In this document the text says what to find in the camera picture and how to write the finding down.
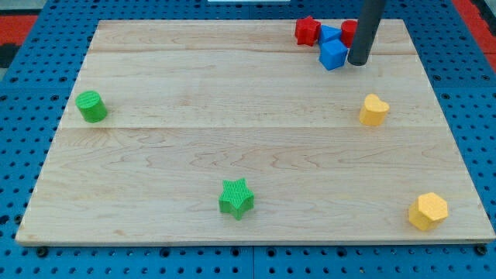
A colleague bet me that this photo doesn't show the yellow heart block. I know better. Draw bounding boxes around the yellow heart block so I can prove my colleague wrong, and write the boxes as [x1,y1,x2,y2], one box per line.
[359,94,390,126]

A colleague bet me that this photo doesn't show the yellow hexagon block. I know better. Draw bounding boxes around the yellow hexagon block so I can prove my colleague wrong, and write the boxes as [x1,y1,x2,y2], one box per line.
[408,192,449,231]

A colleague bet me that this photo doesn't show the green star block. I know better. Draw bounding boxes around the green star block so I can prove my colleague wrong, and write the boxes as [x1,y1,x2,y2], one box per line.
[219,177,254,221]

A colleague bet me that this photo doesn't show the light wooden board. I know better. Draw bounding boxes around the light wooden board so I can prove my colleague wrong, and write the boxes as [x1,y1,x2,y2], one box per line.
[16,19,495,246]

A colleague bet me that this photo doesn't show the blue cube block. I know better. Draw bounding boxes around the blue cube block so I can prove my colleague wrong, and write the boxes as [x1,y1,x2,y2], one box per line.
[319,40,348,71]

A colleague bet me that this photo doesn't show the red star block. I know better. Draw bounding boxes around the red star block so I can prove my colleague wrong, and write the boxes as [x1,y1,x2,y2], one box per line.
[294,15,321,47]

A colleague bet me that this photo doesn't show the blue triangle block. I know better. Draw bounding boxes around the blue triangle block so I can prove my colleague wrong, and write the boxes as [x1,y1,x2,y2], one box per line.
[318,25,342,45]

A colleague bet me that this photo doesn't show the red cylinder block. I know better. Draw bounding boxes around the red cylinder block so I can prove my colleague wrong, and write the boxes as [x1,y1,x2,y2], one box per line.
[340,19,358,48]

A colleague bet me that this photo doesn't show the green cylinder block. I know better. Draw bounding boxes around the green cylinder block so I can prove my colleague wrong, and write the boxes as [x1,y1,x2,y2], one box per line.
[75,91,108,123]

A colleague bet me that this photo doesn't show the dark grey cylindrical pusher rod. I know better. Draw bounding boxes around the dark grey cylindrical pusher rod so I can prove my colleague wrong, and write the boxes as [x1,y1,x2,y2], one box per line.
[348,0,387,66]

